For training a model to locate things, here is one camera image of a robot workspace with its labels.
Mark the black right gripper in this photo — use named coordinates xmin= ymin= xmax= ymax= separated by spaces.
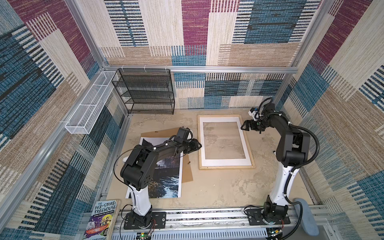
xmin=241 ymin=117 xmax=273 ymax=131

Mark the white bordered dark photo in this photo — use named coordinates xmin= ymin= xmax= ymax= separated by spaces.
xmin=139 ymin=137 xmax=183 ymax=198

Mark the white photo mat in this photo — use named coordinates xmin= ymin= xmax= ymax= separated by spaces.
xmin=198 ymin=114 xmax=255 ymax=170

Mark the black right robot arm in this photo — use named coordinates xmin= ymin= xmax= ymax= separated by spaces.
xmin=241 ymin=103 xmax=320 ymax=225

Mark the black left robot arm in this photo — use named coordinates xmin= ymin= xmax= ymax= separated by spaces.
xmin=120 ymin=127 xmax=202 ymax=228

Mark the brown cardboard backing board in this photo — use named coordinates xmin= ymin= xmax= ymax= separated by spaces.
xmin=141 ymin=127 xmax=193 ymax=183

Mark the grey blue padded object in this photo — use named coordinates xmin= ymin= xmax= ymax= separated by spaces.
xmin=294 ymin=198 xmax=320 ymax=237

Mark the colourful treehouse book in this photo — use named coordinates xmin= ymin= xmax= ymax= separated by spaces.
xmin=82 ymin=200 xmax=121 ymax=240

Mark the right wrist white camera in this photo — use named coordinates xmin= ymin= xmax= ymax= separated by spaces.
xmin=249 ymin=107 xmax=260 ymax=121

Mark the black corrugated cable hose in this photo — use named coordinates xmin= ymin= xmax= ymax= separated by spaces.
xmin=256 ymin=96 xmax=321 ymax=240

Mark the black wire mesh shelf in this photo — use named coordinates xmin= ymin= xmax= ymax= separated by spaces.
xmin=112 ymin=69 xmax=176 ymax=115

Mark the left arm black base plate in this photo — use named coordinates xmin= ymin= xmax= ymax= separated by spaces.
xmin=123 ymin=211 xmax=167 ymax=230

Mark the aluminium front rail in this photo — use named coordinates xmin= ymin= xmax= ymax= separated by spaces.
xmin=112 ymin=205 xmax=341 ymax=240

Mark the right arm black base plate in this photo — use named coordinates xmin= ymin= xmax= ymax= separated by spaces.
xmin=245 ymin=208 xmax=291 ymax=226

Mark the white wire mesh basket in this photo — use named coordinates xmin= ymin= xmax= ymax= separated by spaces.
xmin=65 ymin=71 xmax=116 ymax=135

